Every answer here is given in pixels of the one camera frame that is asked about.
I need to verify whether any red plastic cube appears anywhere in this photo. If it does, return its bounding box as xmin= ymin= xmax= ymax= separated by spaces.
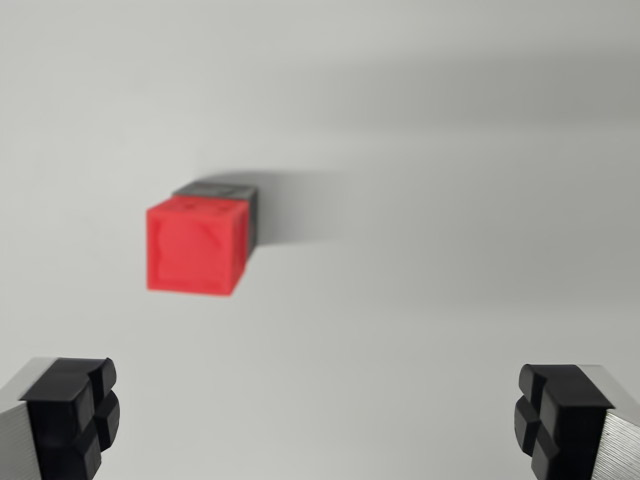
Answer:
xmin=146 ymin=195 xmax=250 ymax=297

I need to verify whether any gripper left finger with black rubber pad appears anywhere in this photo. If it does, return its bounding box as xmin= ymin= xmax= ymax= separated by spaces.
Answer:
xmin=0 ymin=356 xmax=122 ymax=480

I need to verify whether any grey plastic cube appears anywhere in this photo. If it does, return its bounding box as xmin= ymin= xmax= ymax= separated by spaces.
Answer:
xmin=172 ymin=181 xmax=260 ymax=261

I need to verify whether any gripper right finger with black rubber pad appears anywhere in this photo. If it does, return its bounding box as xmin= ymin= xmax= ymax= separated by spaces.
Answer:
xmin=512 ymin=363 xmax=640 ymax=480

